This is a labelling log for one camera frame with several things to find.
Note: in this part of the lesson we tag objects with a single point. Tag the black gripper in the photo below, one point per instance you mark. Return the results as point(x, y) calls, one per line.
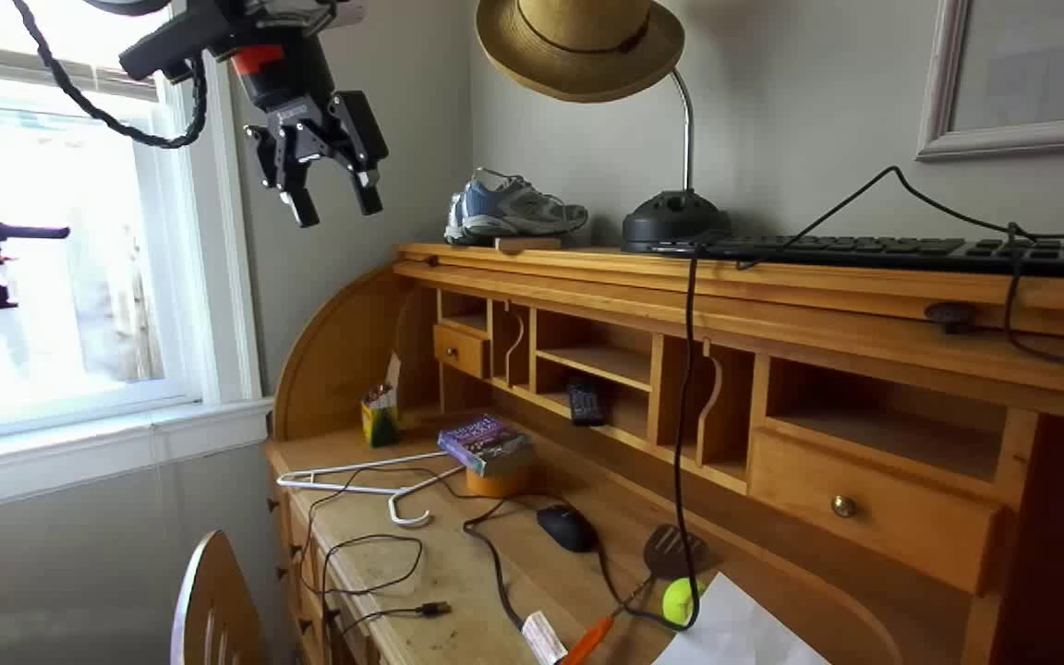
point(300, 131)

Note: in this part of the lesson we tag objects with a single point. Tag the purple book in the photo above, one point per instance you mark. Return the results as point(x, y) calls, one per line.
point(478, 438)

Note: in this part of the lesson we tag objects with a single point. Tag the yellow green crayon box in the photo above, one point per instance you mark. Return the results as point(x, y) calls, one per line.
point(379, 419)

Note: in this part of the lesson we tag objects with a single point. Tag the tan straw hat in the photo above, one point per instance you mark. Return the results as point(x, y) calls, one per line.
point(579, 47)

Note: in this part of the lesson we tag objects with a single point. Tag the white plastic clothes hanger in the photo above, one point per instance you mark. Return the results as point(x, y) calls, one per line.
point(361, 483)

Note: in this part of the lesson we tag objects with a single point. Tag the orange round bowl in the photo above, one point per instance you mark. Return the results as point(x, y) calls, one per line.
point(495, 483)

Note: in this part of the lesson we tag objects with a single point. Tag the black desk lamp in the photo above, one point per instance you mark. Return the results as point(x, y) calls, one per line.
point(675, 219)

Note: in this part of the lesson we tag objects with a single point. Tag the black computer mouse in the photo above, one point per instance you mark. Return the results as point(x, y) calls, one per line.
point(565, 527)

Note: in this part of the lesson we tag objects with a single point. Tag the wooden chair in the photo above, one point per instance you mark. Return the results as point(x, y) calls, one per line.
point(218, 612)

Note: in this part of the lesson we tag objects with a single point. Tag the small white eraser block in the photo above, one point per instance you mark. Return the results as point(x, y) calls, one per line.
point(542, 638)

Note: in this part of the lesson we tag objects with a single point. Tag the black slotted spatula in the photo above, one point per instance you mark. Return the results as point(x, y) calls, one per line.
point(670, 553)

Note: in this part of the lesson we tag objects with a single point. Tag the orange pen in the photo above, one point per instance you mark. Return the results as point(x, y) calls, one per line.
point(589, 638)

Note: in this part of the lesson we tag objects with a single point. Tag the wooden roll-top desk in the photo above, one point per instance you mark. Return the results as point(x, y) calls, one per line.
point(802, 409)

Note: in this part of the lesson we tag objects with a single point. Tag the yellow tennis ball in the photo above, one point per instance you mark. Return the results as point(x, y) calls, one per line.
point(677, 598)

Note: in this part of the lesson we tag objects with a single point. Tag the black computer keyboard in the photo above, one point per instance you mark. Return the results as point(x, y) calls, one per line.
point(926, 254)

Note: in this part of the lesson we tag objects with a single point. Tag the white paper sheet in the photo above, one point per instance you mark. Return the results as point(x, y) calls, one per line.
point(739, 629)

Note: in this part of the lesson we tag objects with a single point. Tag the round metal drawer knob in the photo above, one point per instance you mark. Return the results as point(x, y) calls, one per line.
point(844, 502)

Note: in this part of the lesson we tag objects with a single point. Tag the black desk lock plate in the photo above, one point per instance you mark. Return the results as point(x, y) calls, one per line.
point(949, 316)

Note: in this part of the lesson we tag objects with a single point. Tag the white picture frame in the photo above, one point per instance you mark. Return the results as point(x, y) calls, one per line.
point(1025, 131)

